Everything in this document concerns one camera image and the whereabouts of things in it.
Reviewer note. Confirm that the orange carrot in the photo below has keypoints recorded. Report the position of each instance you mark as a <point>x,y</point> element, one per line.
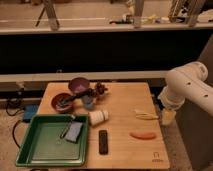
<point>143,136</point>

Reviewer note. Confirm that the black remote control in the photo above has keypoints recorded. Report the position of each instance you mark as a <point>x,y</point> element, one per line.
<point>103,142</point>

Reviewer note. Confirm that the yellow banana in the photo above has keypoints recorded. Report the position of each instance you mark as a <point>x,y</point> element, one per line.
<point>139,114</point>

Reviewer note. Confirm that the red bowl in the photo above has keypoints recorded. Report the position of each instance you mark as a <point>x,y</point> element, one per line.
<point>57,103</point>

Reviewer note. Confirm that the blue sponge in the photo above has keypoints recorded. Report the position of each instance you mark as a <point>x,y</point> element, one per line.
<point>73,131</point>

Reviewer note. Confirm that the dark red grapes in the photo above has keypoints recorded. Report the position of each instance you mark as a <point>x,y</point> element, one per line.
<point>99,89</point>

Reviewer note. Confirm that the blue box on floor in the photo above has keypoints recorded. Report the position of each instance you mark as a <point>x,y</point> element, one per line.
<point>30,111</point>

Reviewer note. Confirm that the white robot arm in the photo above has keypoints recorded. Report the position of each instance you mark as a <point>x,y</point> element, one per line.
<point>185,82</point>

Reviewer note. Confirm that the purple bowl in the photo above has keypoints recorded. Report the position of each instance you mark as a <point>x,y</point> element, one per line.
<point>78,84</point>

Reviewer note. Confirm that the wooden board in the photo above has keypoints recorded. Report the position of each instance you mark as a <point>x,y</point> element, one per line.
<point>124,151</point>

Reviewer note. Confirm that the pen in tray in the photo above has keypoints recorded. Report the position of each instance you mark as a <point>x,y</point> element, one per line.
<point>64,132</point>

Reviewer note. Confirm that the white paper cup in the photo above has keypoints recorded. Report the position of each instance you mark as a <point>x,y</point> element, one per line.
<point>98,117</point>

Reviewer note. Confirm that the green plastic tray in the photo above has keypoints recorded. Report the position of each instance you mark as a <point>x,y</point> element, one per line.
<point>43,147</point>

